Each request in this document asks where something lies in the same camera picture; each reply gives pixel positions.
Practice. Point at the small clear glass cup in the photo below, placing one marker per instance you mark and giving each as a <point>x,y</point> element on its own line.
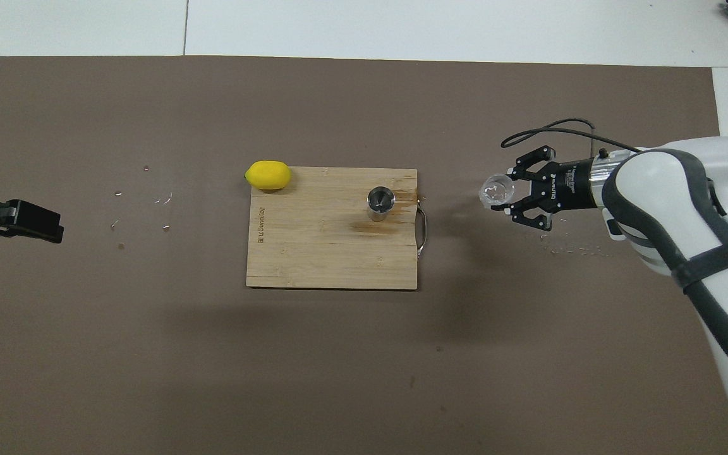
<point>497,191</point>

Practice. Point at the steel cocktail jigger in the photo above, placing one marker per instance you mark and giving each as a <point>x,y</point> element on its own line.
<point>380,201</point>

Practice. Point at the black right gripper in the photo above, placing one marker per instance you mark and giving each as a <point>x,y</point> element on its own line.
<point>569,186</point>

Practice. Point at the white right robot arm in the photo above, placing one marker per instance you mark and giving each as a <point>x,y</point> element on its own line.
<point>686,215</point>

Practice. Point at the wooden cutting board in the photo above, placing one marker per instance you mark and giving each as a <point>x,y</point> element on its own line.
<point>313,253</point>

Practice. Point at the brown table mat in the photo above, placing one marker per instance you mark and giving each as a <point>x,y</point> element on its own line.
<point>149,354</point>

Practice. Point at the yellow lemon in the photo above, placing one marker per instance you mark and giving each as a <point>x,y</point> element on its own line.
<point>268,175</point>

